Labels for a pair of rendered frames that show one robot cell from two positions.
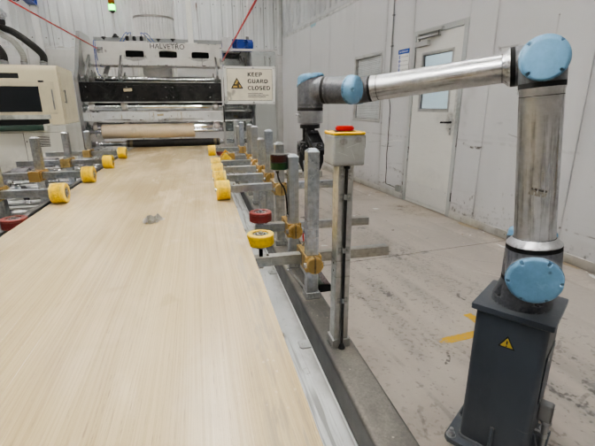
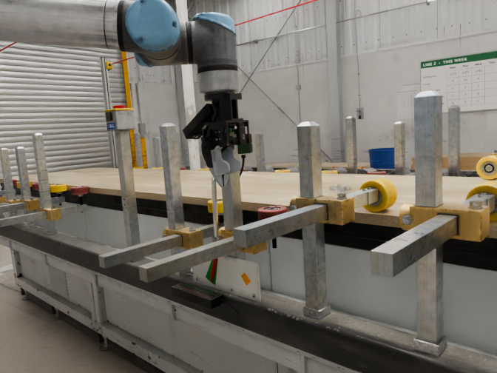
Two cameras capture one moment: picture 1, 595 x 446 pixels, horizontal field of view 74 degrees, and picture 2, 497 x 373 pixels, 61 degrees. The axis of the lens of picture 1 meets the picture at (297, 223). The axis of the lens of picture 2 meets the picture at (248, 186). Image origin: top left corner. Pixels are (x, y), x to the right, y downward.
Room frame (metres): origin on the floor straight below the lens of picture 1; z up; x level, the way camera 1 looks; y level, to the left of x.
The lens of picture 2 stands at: (2.30, -0.53, 1.12)
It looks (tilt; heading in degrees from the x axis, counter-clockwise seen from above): 8 degrees down; 147
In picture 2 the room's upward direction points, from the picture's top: 4 degrees counter-clockwise
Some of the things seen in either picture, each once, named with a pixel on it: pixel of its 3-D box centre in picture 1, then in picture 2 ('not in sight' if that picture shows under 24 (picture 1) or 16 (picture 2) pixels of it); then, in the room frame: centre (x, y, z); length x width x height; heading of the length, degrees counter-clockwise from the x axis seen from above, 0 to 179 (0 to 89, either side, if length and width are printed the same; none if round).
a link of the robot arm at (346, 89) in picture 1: (342, 89); (163, 43); (1.41, -0.15, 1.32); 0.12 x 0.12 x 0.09; 64
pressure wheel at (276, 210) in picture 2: (260, 225); (273, 227); (1.38, 0.13, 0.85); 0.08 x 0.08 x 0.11
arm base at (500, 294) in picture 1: (522, 288); not in sight; (1.28, -0.80, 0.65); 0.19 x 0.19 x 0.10
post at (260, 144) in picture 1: (261, 183); not in sight; (2.10, 0.19, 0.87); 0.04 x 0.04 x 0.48; 13
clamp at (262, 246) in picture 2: (290, 226); (241, 238); (1.39, 0.02, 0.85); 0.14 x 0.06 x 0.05; 13
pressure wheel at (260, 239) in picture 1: (260, 249); (220, 216); (1.13, 0.11, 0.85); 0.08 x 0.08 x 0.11
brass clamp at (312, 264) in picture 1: (309, 257); (182, 237); (1.15, -0.04, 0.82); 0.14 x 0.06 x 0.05; 13
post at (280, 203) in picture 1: (279, 200); (313, 232); (1.61, 0.07, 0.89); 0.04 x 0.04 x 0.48; 13
